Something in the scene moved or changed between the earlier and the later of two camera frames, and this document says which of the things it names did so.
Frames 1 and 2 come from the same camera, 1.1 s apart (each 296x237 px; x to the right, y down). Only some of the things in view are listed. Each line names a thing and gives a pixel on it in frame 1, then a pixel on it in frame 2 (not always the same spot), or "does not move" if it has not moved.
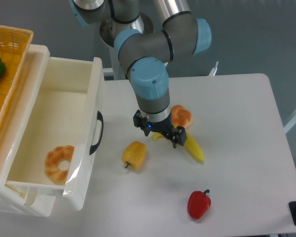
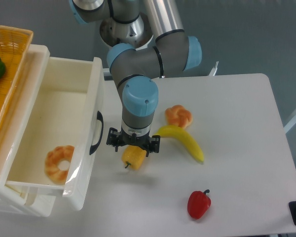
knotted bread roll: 180,116 does not move
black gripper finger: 141,122 to 113,138
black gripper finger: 178,136 to 154,144
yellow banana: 189,144 does not move
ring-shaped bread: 52,159 does not move
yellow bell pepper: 134,154 does not move
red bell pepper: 198,204 does not move
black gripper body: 166,128 to 141,141
